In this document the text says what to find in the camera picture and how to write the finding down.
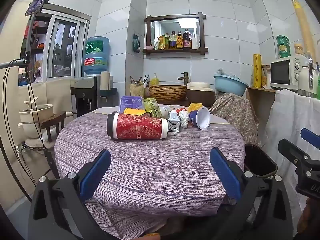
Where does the black trash bin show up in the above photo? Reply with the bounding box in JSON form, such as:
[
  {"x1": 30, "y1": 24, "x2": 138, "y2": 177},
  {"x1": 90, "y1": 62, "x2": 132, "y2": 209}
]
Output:
[{"x1": 244, "y1": 143, "x2": 278, "y2": 180}]

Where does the yellow foam net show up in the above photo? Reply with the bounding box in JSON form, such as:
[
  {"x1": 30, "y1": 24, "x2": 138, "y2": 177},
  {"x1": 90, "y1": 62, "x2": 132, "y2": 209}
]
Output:
[{"x1": 188, "y1": 102, "x2": 203, "y2": 113}]

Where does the dark wooden counter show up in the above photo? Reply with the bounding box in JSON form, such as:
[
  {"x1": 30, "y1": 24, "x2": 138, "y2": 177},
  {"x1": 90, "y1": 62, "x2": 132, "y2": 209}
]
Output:
[{"x1": 144, "y1": 97, "x2": 190, "y2": 107}]

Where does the brown rice cooker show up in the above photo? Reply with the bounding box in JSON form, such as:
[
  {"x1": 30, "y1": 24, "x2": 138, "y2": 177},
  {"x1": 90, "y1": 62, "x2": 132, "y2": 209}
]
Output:
[{"x1": 186, "y1": 81, "x2": 216, "y2": 107}]

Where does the paisley cloth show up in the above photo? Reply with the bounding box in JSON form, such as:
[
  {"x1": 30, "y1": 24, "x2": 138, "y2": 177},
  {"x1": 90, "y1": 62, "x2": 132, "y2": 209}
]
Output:
[{"x1": 209, "y1": 93, "x2": 259, "y2": 144}]

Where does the purple tissue pack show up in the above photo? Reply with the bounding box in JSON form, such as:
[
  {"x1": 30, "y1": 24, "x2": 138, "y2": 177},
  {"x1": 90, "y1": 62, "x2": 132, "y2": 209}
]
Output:
[{"x1": 119, "y1": 96, "x2": 144, "y2": 114}]

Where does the dark green cup holder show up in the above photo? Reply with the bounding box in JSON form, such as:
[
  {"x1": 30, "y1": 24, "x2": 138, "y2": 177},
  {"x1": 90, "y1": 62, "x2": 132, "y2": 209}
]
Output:
[{"x1": 99, "y1": 87, "x2": 118, "y2": 98}]

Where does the dark wooden chair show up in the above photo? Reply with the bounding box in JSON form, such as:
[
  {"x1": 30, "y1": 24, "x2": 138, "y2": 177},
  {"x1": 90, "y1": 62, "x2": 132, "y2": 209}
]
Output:
[{"x1": 37, "y1": 111, "x2": 75, "y2": 180}]

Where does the aluminium frame window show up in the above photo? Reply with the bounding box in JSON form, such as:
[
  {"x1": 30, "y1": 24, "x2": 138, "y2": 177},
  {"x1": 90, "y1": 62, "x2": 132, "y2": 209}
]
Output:
[{"x1": 17, "y1": 4, "x2": 90, "y2": 85}]

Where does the small grey carton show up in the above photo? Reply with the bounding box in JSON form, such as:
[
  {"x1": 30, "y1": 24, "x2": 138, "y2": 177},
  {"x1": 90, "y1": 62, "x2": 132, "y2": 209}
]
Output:
[{"x1": 167, "y1": 112, "x2": 181, "y2": 132}]

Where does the blue water jug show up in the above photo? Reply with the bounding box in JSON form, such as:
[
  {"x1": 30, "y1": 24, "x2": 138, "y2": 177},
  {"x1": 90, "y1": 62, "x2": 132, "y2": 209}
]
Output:
[{"x1": 83, "y1": 36, "x2": 110, "y2": 75}]

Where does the green wall packet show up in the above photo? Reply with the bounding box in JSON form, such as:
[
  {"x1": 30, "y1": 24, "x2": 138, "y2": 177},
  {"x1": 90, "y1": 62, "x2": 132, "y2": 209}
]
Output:
[{"x1": 132, "y1": 34, "x2": 141, "y2": 53}]

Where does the green paper bowl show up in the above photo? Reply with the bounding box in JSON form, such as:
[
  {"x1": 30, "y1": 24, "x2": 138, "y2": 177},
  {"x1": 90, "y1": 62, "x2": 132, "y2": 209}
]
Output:
[
  {"x1": 276, "y1": 35, "x2": 290, "y2": 46},
  {"x1": 277, "y1": 44, "x2": 291, "y2": 58}
]

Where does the white cloth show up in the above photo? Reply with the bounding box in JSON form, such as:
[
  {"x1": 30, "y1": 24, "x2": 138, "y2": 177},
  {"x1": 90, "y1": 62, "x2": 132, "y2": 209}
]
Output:
[{"x1": 265, "y1": 89, "x2": 320, "y2": 230}]

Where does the white microwave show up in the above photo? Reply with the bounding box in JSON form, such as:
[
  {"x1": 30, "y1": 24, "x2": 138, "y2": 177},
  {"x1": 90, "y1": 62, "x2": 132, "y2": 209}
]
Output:
[{"x1": 269, "y1": 54, "x2": 310, "y2": 90}]

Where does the white paper cup tube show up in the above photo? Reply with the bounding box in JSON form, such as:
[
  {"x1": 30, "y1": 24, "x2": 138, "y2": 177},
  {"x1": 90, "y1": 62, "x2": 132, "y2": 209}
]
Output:
[{"x1": 100, "y1": 71, "x2": 111, "y2": 90}]

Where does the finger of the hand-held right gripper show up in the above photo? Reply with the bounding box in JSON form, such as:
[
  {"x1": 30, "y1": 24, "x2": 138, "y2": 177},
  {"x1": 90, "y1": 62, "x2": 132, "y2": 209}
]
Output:
[
  {"x1": 278, "y1": 139, "x2": 312, "y2": 167},
  {"x1": 301, "y1": 128, "x2": 320, "y2": 144}
]

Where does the smartphone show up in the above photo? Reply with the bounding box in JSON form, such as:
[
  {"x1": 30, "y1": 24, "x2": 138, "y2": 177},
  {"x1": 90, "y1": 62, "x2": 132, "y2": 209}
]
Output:
[{"x1": 25, "y1": 0, "x2": 57, "y2": 17}]

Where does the water dispenser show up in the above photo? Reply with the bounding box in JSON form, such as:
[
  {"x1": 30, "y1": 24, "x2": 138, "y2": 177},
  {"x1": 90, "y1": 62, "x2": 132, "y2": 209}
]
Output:
[{"x1": 71, "y1": 76, "x2": 100, "y2": 117}]

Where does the dark soy sauce bottle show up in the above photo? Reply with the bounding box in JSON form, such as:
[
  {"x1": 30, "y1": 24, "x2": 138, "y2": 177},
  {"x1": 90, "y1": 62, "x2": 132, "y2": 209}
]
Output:
[{"x1": 182, "y1": 29, "x2": 192, "y2": 50}]

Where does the purple striped tablecloth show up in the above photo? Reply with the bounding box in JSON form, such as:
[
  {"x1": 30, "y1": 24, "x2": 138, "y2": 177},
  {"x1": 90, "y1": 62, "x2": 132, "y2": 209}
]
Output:
[{"x1": 54, "y1": 104, "x2": 247, "y2": 239}]

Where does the crumpled white tissue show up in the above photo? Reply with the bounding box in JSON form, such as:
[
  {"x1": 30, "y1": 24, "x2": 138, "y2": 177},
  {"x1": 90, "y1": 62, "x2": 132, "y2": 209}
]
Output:
[{"x1": 179, "y1": 111, "x2": 190, "y2": 128}]

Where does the black cable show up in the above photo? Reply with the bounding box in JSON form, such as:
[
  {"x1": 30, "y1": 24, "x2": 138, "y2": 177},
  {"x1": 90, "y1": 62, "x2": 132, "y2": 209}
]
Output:
[{"x1": 2, "y1": 60, "x2": 48, "y2": 200}]

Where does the yellow green packet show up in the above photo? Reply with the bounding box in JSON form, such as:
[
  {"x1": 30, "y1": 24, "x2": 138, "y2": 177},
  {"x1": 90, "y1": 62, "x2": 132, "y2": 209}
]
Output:
[{"x1": 154, "y1": 36, "x2": 165, "y2": 50}]

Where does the blue paper cup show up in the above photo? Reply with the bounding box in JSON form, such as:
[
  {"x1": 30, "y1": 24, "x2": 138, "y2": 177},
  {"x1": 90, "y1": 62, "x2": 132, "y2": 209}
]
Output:
[{"x1": 189, "y1": 106, "x2": 210, "y2": 130}]

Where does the yellow bag roll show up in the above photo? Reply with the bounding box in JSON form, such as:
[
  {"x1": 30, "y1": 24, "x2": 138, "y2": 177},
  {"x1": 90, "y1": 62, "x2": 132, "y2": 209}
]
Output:
[{"x1": 252, "y1": 54, "x2": 262, "y2": 88}]

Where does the yellow paper cup sleeve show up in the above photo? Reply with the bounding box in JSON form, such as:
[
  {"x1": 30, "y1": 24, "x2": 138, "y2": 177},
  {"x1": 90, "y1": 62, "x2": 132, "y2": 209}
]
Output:
[{"x1": 291, "y1": 0, "x2": 315, "y2": 55}]

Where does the cream chopstick holder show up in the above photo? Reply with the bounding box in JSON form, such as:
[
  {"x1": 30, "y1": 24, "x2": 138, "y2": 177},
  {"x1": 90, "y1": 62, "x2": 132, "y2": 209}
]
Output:
[{"x1": 129, "y1": 82, "x2": 145, "y2": 98}]

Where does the dark wooden wall shelf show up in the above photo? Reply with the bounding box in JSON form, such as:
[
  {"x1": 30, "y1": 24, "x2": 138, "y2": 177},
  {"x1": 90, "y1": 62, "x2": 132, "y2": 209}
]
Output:
[{"x1": 143, "y1": 12, "x2": 208, "y2": 55}]

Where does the green snack packet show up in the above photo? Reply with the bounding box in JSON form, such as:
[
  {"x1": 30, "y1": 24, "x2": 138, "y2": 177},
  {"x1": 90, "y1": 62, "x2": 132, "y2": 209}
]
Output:
[{"x1": 142, "y1": 97, "x2": 162, "y2": 118}]

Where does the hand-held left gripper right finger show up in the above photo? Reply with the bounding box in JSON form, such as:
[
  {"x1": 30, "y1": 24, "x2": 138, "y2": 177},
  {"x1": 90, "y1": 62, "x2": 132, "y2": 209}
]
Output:
[{"x1": 209, "y1": 147, "x2": 294, "y2": 240}]

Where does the bunch of dark chopsticks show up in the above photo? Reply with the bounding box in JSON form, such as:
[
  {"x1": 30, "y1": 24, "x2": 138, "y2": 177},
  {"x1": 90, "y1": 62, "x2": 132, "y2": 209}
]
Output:
[{"x1": 130, "y1": 74, "x2": 149, "y2": 84}]

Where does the glass jar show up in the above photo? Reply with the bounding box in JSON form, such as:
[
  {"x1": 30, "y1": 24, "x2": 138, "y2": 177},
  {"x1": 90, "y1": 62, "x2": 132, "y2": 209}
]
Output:
[{"x1": 261, "y1": 64, "x2": 271, "y2": 87}]

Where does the blue plastic basin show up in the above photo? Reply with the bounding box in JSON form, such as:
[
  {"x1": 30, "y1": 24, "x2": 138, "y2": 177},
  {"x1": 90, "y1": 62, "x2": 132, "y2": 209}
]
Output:
[{"x1": 214, "y1": 74, "x2": 249, "y2": 97}]

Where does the black phone stand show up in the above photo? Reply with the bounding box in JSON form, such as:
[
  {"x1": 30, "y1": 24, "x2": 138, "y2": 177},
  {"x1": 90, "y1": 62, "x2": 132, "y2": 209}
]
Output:
[{"x1": 21, "y1": 12, "x2": 38, "y2": 85}]

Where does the wooden side table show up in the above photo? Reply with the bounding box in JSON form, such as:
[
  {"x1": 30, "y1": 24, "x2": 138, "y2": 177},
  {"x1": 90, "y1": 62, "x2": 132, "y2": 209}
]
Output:
[{"x1": 246, "y1": 86, "x2": 277, "y2": 145}]

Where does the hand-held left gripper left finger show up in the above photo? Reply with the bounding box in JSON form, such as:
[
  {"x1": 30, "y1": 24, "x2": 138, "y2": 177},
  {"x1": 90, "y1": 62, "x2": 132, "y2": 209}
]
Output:
[{"x1": 27, "y1": 149, "x2": 112, "y2": 240}]

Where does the red tumbler with black lid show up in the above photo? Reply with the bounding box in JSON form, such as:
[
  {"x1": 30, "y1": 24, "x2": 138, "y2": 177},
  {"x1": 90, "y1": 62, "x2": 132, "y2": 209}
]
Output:
[{"x1": 107, "y1": 112, "x2": 168, "y2": 140}]

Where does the wicker basin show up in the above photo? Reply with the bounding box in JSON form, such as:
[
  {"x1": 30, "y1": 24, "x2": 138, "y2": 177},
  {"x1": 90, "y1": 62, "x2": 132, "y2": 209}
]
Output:
[{"x1": 148, "y1": 84, "x2": 187, "y2": 102}]

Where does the white plastic bottle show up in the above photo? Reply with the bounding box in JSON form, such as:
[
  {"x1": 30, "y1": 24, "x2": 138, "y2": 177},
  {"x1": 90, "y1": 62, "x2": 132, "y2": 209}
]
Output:
[{"x1": 159, "y1": 105, "x2": 175, "y2": 119}]

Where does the grey cloth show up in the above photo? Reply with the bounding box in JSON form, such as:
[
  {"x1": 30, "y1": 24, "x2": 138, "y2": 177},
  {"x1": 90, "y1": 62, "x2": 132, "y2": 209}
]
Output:
[{"x1": 216, "y1": 68, "x2": 238, "y2": 78}]

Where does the white thermos kettle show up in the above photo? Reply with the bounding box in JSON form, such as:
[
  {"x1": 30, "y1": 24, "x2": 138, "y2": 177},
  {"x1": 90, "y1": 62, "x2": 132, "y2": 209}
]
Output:
[{"x1": 297, "y1": 66, "x2": 312, "y2": 95}]

